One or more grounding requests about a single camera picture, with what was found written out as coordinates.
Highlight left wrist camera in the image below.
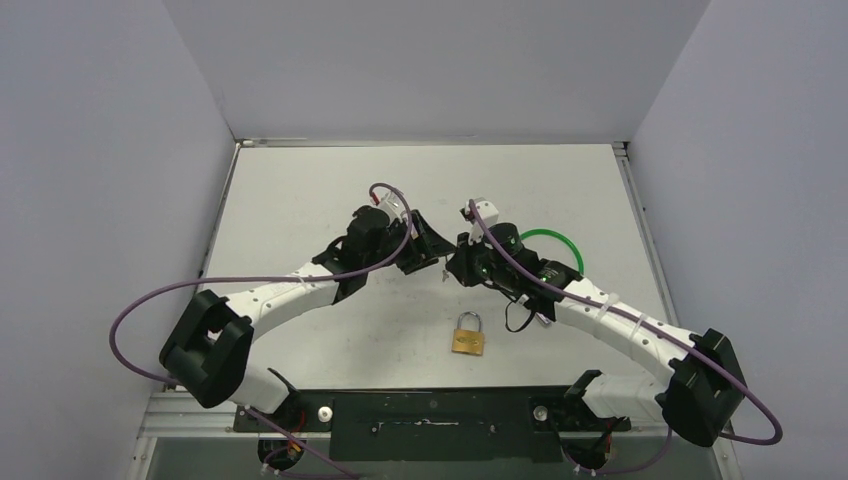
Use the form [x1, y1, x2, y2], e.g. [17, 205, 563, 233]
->
[370, 192, 410, 228]

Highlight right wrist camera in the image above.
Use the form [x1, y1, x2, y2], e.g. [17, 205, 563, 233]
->
[460, 197, 499, 244]

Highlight green cable lock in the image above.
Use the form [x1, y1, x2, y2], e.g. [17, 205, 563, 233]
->
[520, 228, 585, 275]

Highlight brass padlock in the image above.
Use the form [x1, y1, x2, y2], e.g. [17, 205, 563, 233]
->
[451, 311, 485, 356]

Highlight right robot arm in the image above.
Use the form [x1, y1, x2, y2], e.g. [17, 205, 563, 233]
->
[447, 223, 746, 447]

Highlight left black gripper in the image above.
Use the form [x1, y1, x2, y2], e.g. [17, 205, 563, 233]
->
[365, 211, 456, 274]

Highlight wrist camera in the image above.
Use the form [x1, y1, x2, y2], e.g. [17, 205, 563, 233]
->
[460, 197, 499, 244]
[370, 192, 410, 228]

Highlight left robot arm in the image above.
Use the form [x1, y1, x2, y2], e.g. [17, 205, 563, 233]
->
[159, 206, 455, 431]

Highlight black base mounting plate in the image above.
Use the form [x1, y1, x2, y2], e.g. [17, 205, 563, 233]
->
[268, 386, 632, 463]

